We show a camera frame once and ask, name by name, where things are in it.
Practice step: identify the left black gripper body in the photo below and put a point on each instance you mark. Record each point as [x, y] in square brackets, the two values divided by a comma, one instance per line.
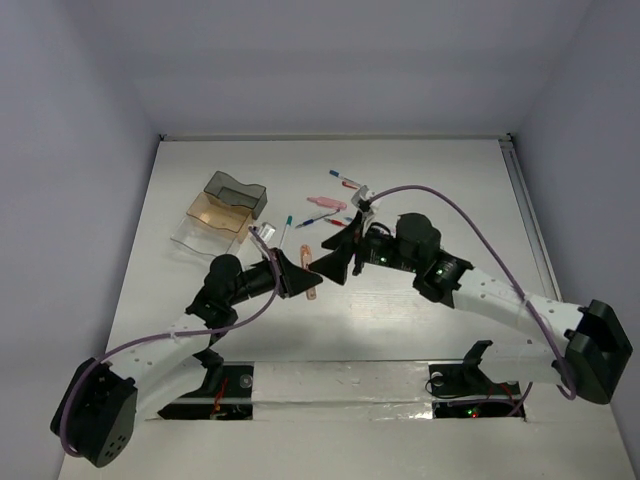
[258, 279]

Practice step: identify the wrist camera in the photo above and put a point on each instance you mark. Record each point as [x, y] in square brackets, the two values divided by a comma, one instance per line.
[262, 234]
[365, 207]

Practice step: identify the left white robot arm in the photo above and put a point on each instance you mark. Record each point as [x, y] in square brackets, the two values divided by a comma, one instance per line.
[97, 414]

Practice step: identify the pink highlighter marker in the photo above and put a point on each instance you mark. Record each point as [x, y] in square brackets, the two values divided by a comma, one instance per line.
[329, 203]

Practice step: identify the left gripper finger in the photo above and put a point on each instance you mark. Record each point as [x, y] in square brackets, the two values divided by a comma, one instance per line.
[299, 281]
[289, 270]

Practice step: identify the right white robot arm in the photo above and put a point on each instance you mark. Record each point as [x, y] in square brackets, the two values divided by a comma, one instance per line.
[580, 347]

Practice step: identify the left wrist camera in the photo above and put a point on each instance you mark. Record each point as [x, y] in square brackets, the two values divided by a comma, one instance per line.
[262, 234]

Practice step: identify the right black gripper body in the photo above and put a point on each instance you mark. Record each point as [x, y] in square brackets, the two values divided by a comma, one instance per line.
[381, 250]

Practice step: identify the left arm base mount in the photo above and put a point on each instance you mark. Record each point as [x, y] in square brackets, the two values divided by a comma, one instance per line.
[226, 395]

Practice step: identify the aluminium side rail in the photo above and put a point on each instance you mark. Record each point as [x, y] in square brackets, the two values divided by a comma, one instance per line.
[540, 253]

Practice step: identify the blue ballpoint pen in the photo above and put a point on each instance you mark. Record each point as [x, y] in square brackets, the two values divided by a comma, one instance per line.
[312, 220]

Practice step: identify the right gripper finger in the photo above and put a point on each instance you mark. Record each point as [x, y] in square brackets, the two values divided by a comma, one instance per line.
[334, 266]
[348, 238]

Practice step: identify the blue capped white pen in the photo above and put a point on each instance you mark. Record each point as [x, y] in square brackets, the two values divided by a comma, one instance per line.
[343, 178]

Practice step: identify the teal capped white pen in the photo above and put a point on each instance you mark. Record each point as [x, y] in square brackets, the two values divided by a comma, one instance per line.
[285, 231]

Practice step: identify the orange highlighter marker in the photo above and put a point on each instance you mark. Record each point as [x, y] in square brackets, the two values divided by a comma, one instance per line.
[305, 261]

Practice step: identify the clear plastic container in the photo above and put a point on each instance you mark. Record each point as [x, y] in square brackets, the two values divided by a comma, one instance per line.
[202, 240]

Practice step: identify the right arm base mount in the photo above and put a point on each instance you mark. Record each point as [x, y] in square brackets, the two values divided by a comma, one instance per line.
[460, 390]

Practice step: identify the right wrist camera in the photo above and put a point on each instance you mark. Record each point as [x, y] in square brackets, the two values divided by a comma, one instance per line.
[365, 207]

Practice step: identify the red gel pen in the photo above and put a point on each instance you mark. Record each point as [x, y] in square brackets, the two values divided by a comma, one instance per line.
[336, 222]

